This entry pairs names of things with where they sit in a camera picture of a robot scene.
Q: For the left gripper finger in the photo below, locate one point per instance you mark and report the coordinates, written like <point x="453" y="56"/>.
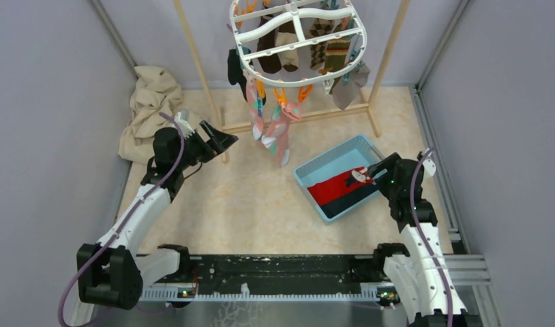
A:
<point x="215" y="134"/>
<point x="214" y="149"/>

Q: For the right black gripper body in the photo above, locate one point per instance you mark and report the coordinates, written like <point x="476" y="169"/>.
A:
<point x="387" y="187"/>

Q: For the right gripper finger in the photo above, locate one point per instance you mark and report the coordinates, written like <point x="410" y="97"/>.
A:
<point x="387" y="164"/>
<point x="380" y="176"/>

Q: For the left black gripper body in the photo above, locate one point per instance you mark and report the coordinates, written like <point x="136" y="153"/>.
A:
<point x="195" y="148"/>

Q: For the red sock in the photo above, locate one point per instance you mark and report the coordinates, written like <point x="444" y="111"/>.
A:
<point x="339" y="185"/>

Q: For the white hanger clip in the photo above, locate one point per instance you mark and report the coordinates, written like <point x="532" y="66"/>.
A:
<point x="328" y="85"/>

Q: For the white round clip hanger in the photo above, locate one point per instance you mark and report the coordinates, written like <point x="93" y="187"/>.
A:
<point x="295" y="11"/>

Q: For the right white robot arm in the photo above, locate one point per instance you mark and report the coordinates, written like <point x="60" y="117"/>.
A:
<point x="416" y="266"/>

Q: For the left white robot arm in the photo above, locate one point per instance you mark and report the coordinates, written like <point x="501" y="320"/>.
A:
<point x="111" y="272"/>

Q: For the orange hanger clip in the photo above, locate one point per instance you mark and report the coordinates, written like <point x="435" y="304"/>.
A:
<point x="304" y="92"/>

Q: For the light blue plastic basket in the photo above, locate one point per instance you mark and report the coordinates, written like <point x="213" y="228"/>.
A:
<point x="352" y="153"/>

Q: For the dark navy sock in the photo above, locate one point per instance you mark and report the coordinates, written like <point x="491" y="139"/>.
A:
<point x="337" y="207"/>

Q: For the pink patterned sock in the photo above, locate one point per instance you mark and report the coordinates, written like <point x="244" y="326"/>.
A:
<point x="256" y="97"/>
<point x="275" y="139"/>

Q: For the black sock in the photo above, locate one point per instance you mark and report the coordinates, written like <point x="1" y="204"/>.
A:
<point x="235" y="72"/>

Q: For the beige crumpled cloth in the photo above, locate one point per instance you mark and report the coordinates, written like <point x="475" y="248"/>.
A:
<point x="156" y="92"/>

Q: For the grey sock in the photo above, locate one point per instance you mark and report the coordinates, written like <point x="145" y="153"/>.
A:
<point x="345" y="89"/>

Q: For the wooden hanging rack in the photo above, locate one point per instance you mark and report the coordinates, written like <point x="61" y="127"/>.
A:
<point x="367" y="104"/>

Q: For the green striped sock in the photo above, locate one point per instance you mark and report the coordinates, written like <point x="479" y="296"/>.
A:
<point x="335" y="54"/>

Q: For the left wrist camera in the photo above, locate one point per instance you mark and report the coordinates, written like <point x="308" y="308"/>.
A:
<point x="183" y="120"/>

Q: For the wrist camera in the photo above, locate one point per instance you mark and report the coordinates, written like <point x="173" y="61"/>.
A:
<point x="429" y="167"/>
<point x="183" y="120"/>

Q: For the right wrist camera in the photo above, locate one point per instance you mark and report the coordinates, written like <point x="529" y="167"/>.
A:
<point x="429" y="167"/>

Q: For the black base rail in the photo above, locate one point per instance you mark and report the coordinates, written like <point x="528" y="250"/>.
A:
<point x="288" y="278"/>

